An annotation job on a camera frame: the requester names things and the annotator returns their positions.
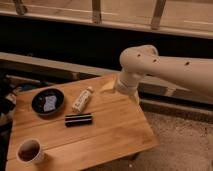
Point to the middle wooden railing post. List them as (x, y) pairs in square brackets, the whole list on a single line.
[(96, 11)]

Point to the right wooden railing post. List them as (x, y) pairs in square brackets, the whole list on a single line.
[(158, 12)]

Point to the wooden railing post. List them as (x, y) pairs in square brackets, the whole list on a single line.
[(96, 11), (158, 12), (20, 7)]

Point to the left wooden railing post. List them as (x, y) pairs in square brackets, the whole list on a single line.
[(20, 7)]

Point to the pale cloth in bowl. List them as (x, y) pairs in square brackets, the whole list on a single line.
[(50, 103)]

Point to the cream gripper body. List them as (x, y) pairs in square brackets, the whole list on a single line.
[(108, 87)]

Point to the black rectangular box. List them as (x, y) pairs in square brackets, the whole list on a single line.
[(78, 119)]

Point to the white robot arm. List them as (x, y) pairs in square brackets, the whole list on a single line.
[(191, 73)]

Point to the white bottle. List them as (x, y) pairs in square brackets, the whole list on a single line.
[(81, 101)]

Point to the wooden table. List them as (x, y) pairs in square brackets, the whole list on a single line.
[(119, 129)]

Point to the black bowl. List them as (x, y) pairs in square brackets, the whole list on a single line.
[(38, 101)]

